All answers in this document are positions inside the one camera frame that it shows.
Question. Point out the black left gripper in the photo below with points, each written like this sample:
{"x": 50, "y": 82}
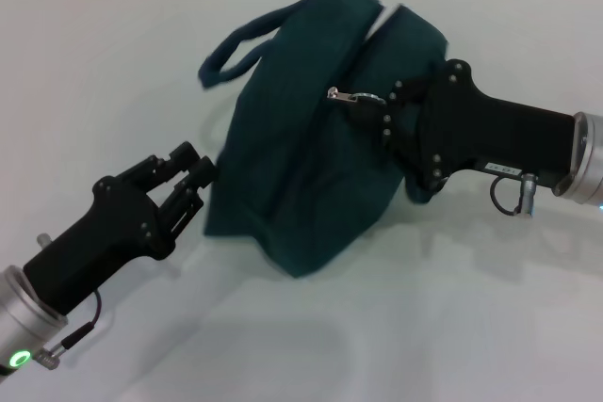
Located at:
{"x": 103, "y": 232}

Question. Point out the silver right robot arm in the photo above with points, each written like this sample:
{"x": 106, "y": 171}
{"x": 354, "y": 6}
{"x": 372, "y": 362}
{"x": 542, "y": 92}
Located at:
{"x": 589, "y": 157}

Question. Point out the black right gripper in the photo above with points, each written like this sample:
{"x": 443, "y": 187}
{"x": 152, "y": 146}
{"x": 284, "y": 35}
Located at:
{"x": 494, "y": 133}

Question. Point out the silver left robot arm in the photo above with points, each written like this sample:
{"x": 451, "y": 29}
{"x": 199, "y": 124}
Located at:
{"x": 23, "y": 322}

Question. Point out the silver left wrist port stub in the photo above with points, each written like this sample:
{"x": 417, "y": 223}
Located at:
{"x": 45, "y": 241}

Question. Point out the dark teal fabric bag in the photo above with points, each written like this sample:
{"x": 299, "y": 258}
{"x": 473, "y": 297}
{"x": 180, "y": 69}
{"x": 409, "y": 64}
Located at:
{"x": 292, "y": 138}

